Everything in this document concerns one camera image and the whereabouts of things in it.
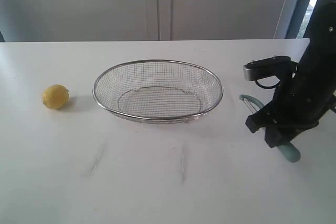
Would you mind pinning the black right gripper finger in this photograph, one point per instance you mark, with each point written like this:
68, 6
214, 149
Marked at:
260, 119
275, 136

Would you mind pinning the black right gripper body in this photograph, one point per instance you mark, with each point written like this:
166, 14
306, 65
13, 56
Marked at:
303, 97

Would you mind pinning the teal handled peeler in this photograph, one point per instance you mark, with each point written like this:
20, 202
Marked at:
288, 150

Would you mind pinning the yellow lemon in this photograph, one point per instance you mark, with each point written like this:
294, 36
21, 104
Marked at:
55, 97

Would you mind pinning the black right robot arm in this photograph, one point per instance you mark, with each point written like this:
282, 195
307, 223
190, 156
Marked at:
321, 33

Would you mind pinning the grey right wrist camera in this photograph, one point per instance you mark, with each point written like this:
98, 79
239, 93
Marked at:
278, 66

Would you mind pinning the oval wire mesh basket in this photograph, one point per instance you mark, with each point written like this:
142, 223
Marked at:
158, 91

